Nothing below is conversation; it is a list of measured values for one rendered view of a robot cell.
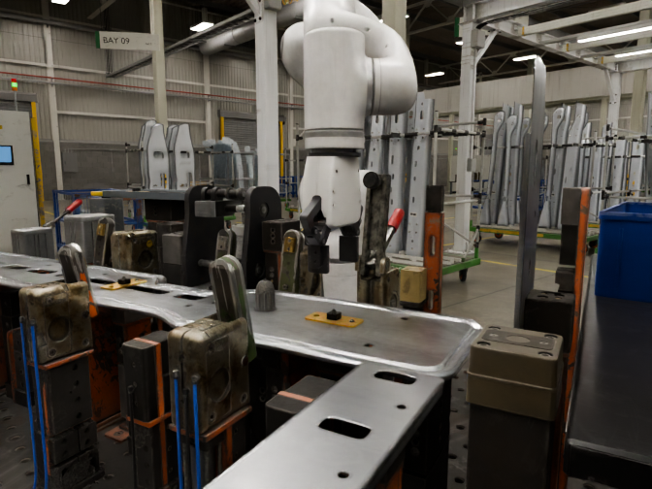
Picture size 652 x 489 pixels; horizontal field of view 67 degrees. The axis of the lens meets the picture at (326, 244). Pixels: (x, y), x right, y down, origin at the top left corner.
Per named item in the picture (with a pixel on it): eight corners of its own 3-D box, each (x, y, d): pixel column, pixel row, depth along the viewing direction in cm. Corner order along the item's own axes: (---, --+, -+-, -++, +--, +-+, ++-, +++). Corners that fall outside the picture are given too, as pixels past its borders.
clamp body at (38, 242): (14, 353, 140) (1, 229, 135) (51, 342, 150) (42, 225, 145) (33, 360, 136) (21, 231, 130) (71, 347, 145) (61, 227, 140)
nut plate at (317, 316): (303, 319, 73) (303, 311, 73) (315, 312, 77) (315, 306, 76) (353, 328, 69) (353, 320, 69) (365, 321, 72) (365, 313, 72)
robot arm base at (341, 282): (351, 305, 152) (348, 247, 148) (394, 321, 137) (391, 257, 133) (300, 321, 141) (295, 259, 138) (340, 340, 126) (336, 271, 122)
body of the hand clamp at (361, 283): (352, 456, 90) (354, 269, 85) (368, 439, 96) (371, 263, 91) (382, 466, 87) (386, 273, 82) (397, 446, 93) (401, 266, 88)
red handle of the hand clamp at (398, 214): (358, 261, 84) (388, 206, 94) (361, 271, 85) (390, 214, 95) (380, 263, 82) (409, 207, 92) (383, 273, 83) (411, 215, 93)
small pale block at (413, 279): (395, 477, 84) (400, 269, 78) (402, 467, 87) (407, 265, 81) (414, 484, 82) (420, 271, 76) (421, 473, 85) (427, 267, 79)
